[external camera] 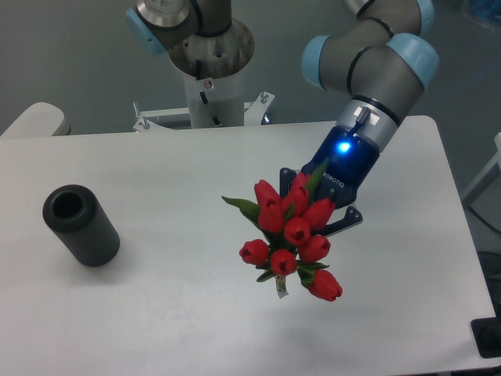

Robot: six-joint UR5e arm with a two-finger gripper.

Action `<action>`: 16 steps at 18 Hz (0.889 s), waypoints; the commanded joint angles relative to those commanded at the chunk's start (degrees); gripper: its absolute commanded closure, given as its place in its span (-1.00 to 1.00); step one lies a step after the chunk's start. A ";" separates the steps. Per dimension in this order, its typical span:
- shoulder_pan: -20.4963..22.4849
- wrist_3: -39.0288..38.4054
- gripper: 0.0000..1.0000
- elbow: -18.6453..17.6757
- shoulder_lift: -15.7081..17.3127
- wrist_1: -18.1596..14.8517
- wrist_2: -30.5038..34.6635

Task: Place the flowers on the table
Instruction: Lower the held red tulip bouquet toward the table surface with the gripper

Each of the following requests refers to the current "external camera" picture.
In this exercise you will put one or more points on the black ribbed cylinder vase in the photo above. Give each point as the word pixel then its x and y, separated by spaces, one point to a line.
pixel 76 217

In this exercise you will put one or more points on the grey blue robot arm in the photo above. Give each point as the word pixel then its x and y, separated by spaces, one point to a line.
pixel 384 65

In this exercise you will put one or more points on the white frame at right edge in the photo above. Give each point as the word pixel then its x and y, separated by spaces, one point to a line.
pixel 487 175

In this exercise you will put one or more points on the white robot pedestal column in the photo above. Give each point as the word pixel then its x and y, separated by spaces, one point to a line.
pixel 213 68

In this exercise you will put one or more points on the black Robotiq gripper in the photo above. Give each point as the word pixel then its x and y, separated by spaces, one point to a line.
pixel 350 160

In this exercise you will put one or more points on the blue items top right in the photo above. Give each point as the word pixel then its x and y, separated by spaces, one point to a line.
pixel 483 12

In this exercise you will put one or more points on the red tulip bouquet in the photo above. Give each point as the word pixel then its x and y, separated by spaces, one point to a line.
pixel 292 242

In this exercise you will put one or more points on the white pedestal base frame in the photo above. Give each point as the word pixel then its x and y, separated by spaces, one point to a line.
pixel 206 116

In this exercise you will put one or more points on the black box at table edge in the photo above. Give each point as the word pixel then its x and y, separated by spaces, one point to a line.
pixel 486 333

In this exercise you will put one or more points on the white rounded chair part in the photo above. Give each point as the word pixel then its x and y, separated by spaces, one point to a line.
pixel 39 120

